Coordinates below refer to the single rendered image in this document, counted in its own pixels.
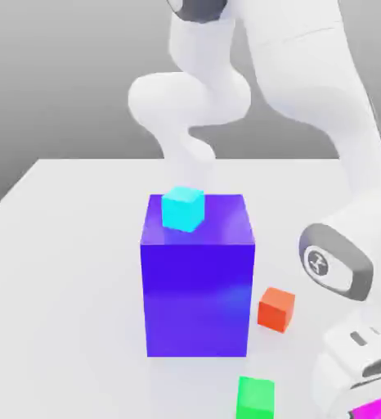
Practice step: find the small orange cube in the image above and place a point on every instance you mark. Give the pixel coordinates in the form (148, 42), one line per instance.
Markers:
(274, 312)

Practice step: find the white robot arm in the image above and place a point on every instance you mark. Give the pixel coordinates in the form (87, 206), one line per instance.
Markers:
(308, 81)

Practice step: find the small cyan cube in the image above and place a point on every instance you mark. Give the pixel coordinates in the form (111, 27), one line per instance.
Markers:
(182, 211)

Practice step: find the large blue box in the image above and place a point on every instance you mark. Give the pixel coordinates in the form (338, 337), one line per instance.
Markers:
(197, 301)

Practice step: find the small green cube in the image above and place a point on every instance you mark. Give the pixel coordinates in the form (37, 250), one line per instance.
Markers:
(254, 399)

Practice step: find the large magenta box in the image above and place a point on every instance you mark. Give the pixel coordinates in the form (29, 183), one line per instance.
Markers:
(378, 409)

